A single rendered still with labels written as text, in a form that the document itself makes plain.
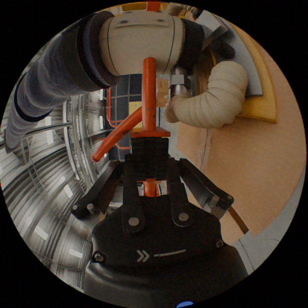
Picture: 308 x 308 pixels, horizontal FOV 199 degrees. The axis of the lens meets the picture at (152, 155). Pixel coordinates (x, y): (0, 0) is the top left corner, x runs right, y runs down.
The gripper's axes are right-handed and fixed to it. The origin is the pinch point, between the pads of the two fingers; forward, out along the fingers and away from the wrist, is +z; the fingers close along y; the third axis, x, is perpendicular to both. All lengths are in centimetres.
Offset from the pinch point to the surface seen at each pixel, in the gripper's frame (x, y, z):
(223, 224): -23.4, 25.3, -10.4
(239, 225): -17.5, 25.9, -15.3
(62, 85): 16.2, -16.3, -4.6
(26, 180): -107, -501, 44
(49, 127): 27, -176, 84
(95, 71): 15.9, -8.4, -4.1
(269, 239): -75, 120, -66
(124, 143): -231, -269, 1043
